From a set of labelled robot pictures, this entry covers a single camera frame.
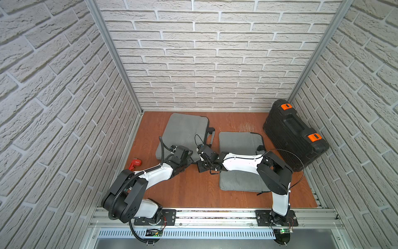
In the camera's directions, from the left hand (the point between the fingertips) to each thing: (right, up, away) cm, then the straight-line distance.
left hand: (193, 156), depth 91 cm
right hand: (+4, -5, -1) cm, 7 cm away
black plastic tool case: (+54, +11, -8) cm, 56 cm away
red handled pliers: (-35, -3, 0) cm, 35 cm away
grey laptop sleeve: (+34, +8, +6) cm, 36 cm away
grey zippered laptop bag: (-5, +16, +15) cm, 22 cm away
